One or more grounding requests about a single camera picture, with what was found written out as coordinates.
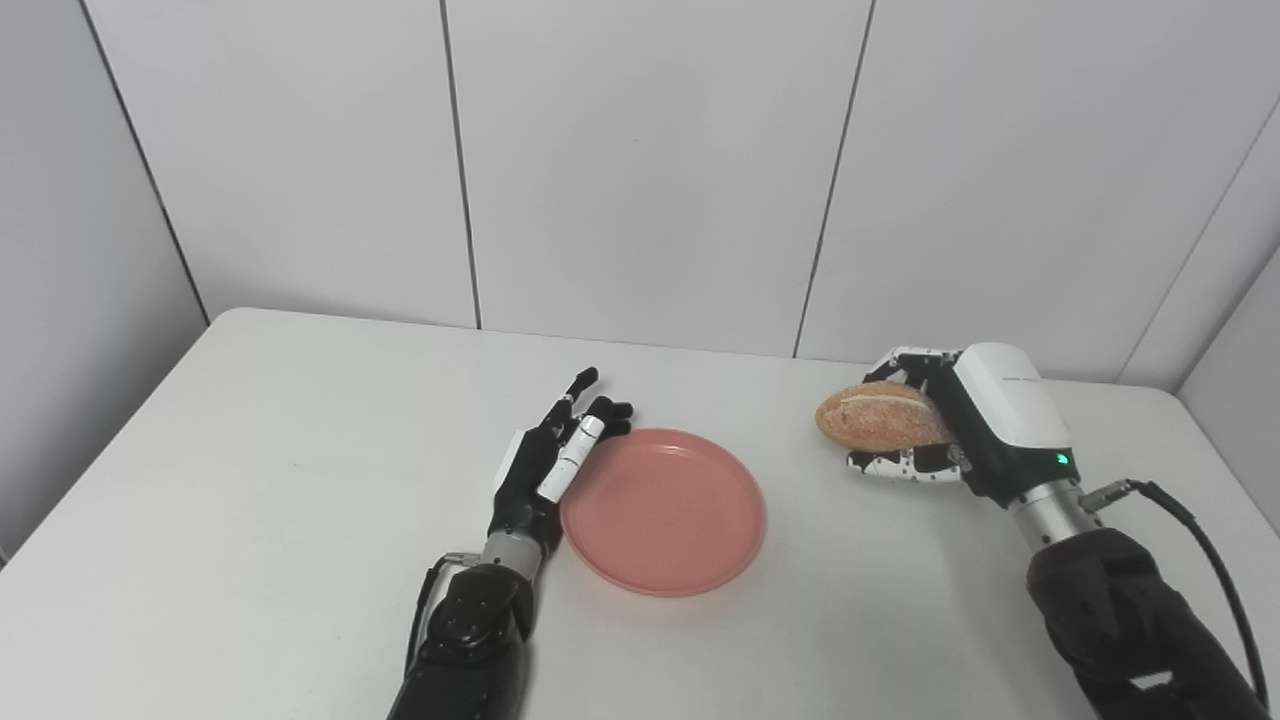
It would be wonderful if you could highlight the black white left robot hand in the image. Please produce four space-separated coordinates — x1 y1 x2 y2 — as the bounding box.
488 367 635 556

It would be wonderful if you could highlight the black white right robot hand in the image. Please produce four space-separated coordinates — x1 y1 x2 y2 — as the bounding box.
847 342 1081 509

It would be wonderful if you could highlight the oval bread roll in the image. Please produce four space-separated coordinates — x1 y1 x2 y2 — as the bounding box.
815 381 956 453

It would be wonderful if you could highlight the pink round plate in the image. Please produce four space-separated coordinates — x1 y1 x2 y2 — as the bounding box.
560 428 769 599

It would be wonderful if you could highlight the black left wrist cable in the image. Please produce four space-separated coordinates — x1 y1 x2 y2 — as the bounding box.
404 552 481 681

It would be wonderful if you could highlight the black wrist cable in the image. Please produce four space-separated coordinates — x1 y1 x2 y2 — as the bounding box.
1078 480 1271 711
404 552 481 681

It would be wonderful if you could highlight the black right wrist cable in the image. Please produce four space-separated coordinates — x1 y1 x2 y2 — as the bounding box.
1078 480 1271 711

